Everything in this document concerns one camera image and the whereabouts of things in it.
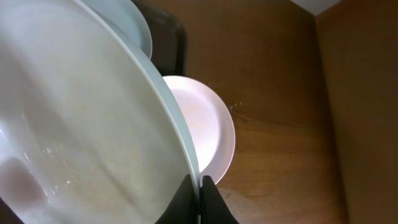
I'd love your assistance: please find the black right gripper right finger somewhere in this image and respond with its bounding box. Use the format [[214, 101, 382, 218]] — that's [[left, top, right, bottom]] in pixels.
[[200, 175, 239, 224]]

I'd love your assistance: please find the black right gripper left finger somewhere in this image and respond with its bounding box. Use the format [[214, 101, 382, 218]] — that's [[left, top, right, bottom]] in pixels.
[[155, 174, 197, 224]]

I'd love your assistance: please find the pink white plate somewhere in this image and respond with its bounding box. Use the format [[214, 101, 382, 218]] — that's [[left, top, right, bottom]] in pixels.
[[164, 76, 236, 184]]

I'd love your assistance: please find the cream white plate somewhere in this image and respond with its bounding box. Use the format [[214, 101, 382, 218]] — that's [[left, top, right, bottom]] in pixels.
[[1, 0, 199, 223]]

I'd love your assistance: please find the dark brown serving tray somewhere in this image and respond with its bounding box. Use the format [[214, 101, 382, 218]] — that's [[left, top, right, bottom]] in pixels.
[[133, 0, 187, 76]]

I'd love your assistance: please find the pale green stained plate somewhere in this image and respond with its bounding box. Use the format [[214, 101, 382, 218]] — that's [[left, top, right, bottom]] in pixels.
[[82, 0, 152, 58]]

